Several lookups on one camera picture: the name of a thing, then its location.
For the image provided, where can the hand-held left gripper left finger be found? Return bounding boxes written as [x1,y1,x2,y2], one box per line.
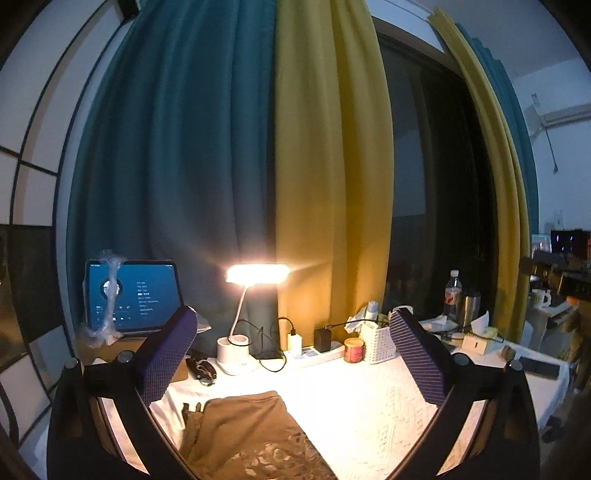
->
[46,305,199,480]

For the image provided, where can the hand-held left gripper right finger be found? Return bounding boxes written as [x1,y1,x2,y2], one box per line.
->
[389,308,541,480]

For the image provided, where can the olive t-shirt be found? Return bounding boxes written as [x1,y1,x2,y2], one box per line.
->
[180,390,338,480]

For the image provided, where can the cardboard box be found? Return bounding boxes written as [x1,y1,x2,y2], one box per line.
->
[74,336,190,384]

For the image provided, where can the white crumpled paper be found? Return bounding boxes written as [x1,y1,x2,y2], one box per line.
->
[416,314,448,332]

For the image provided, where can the white perforated basket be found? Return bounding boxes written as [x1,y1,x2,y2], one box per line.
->
[360,320,400,365]

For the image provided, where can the small white box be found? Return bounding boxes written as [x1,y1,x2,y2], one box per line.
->
[462,333,492,355]

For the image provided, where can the white desk lamp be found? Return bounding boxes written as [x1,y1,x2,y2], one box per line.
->
[217,263,291,377]

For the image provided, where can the tablet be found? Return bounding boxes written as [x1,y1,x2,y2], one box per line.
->
[84,260,184,335]

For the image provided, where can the plastic bottle with red label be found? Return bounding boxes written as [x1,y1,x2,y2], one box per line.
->
[444,269,464,324]

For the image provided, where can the steel thermos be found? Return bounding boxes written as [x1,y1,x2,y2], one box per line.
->
[464,290,482,328]

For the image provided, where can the crumpled blue white masks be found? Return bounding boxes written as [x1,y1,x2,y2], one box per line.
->
[347,301,389,333]

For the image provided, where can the white textured table cover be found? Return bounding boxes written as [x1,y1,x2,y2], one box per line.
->
[92,342,575,480]

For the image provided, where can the white power strip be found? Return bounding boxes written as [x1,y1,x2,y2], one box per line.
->
[283,344,347,368]

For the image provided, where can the black phone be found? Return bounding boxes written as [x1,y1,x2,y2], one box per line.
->
[521,356,560,380]

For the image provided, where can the dark glass window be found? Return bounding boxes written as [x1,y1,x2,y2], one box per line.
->
[369,16,499,324]

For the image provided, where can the teal curtain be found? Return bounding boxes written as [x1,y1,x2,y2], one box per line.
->
[55,0,280,361]
[462,28,541,232]

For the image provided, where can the yellow curtain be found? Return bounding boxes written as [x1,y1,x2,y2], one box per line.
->
[274,0,395,352]
[429,9,532,342]

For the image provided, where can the black coiled cable bundle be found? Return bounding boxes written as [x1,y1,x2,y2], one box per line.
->
[187,351,219,386]

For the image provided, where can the black lamp cable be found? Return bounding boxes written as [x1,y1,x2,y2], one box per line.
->
[240,320,288,373]

